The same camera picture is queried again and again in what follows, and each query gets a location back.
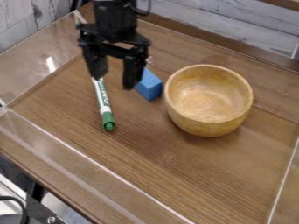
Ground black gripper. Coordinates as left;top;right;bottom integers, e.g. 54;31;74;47
76;0;150;90

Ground green white marker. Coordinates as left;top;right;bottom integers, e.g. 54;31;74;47
92;79;116;131

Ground blue foam block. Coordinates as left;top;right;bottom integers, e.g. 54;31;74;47
134;68;162;101

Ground brown wooden bowl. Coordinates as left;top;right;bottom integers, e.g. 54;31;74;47
162;64;253;137

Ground clear acrylic tray walls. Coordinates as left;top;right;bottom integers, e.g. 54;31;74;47
0;16;299;224

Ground black table leg bracket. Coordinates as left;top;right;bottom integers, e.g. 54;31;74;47
25;183;66;224

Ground black cable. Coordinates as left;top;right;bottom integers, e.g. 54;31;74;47
0;195;29;224

